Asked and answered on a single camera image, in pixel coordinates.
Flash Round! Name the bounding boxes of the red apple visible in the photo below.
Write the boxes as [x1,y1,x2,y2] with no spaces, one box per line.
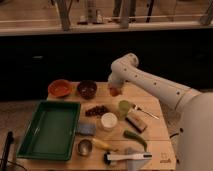
[109,88,121,97]

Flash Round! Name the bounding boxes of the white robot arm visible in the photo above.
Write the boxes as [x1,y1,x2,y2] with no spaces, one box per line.
[108,53,213,171]

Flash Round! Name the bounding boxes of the green plastic cup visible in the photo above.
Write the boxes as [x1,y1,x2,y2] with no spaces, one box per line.
[118,100,131,117]

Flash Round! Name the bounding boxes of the white paper cup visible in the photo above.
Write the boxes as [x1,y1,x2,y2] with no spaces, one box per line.
[101,113,118,131]

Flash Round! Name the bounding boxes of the small metal cup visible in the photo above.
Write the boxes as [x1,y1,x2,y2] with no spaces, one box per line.
[77,139,92,156]

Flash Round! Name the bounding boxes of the dark brown bowl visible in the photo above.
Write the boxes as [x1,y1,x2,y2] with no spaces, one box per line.
[77,80,97,100]

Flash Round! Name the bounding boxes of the bunch of dark grapes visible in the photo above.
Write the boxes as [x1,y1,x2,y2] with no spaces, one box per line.
[85,105,109,117]

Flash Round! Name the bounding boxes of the brown wooden block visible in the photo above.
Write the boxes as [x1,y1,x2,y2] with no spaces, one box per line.
[125,113,147,133]

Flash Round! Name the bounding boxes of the green chili pepper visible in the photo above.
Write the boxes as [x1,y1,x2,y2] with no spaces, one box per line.
[123,130,147,150]

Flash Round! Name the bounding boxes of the blue sponge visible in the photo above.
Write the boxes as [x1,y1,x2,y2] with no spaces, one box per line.
[77,122,96,136]

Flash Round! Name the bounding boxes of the orange bowl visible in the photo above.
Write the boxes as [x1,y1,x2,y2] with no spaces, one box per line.
[48,79,72,97]

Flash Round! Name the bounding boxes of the yellow corn cob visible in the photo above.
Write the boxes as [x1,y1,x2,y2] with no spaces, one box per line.
[92,138,117,152]

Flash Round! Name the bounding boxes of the green plastic tray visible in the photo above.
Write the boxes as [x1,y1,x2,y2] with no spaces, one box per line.
[16,101,81,161]

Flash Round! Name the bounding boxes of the grey cloth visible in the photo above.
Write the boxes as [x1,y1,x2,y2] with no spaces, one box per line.
[124,147,151,171]

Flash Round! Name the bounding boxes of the black stand on left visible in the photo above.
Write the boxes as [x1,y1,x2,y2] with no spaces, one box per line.
[0,131,14,171]

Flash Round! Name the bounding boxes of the white handled brush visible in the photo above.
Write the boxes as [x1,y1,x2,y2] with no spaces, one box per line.
[103,153,152,164]

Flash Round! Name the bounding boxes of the black cable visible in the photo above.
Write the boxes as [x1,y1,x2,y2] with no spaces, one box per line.
[169,131,181,140]

